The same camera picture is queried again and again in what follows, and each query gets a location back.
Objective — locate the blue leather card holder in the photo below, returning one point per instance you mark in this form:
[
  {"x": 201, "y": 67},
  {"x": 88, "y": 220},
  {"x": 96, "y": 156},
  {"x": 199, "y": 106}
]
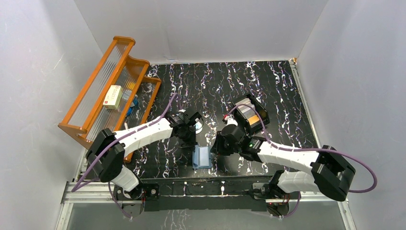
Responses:
[{"x": 201, "y": 158}]

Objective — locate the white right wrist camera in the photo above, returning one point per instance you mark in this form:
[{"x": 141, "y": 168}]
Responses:
[{"x": 230, "y": 120}]

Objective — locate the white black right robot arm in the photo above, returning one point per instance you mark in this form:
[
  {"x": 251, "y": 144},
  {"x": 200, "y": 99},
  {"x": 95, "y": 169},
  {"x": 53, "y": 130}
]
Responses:
[{"x": 320, "y": 170}]

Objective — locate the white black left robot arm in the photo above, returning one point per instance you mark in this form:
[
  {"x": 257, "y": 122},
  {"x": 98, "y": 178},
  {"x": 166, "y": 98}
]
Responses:
[{"x": 107, "y": 152}]

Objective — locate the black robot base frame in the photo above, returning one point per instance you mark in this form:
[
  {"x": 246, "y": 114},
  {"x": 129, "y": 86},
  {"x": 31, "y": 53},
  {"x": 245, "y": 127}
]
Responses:
[{"x": 212, "y": 193}]

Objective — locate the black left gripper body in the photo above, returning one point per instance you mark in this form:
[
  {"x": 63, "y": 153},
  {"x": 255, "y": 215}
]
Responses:
[{"x": 189, "y": 136}]

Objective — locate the blue oval blister package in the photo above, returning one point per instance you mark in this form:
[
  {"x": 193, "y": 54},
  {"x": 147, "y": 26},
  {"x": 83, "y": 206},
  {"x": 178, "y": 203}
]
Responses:
[{"x": 199, "y": 126}]

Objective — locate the white medicine box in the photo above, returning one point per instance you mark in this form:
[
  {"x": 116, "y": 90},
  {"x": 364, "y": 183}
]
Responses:
[{"x": 113, "y": 97}]

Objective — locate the black card storage box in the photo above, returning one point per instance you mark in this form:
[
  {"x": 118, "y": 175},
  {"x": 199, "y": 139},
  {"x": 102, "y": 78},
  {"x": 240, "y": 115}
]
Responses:
[{"x": 251, "y": 122}]

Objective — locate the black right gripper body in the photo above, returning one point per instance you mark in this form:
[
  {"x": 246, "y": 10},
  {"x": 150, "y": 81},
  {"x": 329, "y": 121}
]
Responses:
[{"x": 235, "y": 148}]

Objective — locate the stack of credit cards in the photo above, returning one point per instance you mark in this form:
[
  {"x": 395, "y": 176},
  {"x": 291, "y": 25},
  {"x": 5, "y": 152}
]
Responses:
[{"x": 245, "y": 106}]

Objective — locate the blue item on shelf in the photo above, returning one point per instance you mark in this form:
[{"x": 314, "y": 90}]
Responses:
[{"x": 134, "y": 104}]

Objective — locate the orange wooden shelf rack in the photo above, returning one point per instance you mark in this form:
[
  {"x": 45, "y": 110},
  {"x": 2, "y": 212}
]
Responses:
[{"x": 87, "y": 116}]

